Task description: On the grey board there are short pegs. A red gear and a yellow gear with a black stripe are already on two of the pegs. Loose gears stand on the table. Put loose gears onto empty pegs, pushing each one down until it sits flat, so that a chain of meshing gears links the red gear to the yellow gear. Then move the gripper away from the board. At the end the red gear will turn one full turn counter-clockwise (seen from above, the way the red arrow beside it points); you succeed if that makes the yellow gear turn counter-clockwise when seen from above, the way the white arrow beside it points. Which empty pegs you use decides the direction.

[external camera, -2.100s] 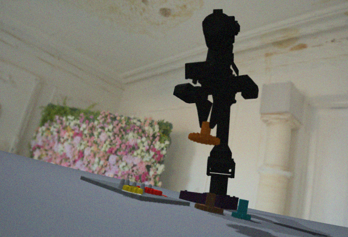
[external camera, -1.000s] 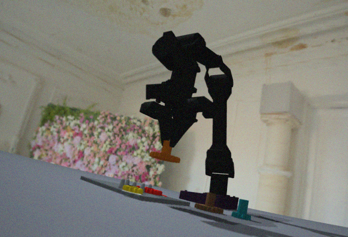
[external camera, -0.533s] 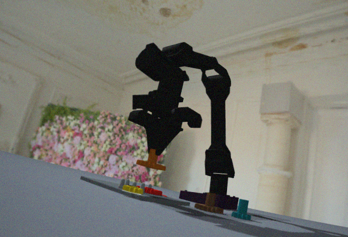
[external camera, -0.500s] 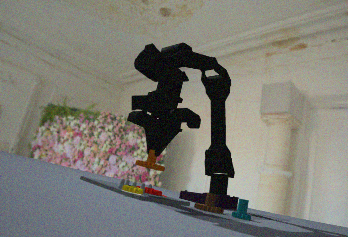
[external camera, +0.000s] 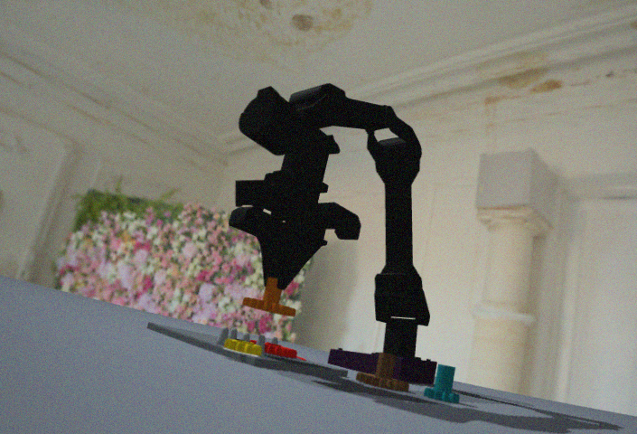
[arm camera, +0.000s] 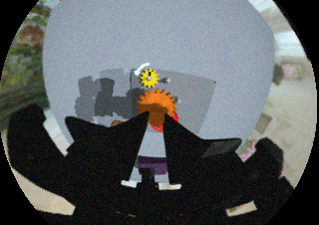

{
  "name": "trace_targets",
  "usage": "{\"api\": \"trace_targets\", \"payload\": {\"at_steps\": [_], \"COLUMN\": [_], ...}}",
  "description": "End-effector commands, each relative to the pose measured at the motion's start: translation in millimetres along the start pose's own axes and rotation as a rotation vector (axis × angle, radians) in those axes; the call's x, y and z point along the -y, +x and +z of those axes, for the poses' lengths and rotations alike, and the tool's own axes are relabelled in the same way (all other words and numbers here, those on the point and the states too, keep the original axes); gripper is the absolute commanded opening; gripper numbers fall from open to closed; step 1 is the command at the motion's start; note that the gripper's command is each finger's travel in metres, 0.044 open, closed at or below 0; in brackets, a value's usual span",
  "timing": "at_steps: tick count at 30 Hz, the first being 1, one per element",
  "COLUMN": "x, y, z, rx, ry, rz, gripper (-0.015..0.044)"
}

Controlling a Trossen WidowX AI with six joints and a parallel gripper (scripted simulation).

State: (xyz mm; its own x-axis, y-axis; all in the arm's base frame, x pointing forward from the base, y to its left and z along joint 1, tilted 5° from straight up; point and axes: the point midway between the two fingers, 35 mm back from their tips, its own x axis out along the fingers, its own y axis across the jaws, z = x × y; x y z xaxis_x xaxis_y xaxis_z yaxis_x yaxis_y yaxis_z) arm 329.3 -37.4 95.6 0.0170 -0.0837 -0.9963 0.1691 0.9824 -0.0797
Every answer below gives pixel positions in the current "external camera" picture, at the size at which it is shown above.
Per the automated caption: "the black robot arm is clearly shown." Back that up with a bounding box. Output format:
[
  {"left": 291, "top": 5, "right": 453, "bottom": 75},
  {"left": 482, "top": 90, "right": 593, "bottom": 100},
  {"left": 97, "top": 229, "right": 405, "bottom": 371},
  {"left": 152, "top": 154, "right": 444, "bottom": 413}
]
[{"left": 236, "top": 83, "right": 430, "bottom": 360}]

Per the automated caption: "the orange gear with central hub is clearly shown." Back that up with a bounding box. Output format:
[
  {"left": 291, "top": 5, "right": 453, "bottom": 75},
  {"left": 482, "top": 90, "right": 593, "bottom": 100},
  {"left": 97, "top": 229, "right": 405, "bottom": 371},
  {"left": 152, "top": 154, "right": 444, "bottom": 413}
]
[{"left": 242, "top": 278, "right": 295, "bottom": 317}]

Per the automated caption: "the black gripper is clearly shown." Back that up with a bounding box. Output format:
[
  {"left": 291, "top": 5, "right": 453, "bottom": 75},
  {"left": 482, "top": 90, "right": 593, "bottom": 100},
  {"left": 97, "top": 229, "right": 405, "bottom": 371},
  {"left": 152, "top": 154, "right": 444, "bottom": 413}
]
[{"left": 229, "top": 162, "right": 361, "bottom": 289}]

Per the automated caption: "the yellow gear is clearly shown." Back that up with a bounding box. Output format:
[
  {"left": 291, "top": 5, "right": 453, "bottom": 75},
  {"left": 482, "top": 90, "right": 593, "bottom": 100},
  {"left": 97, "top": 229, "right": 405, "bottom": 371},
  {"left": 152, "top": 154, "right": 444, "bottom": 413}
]
[{"left": 224, "top": 338, "right": 262, "bottom": 355}]

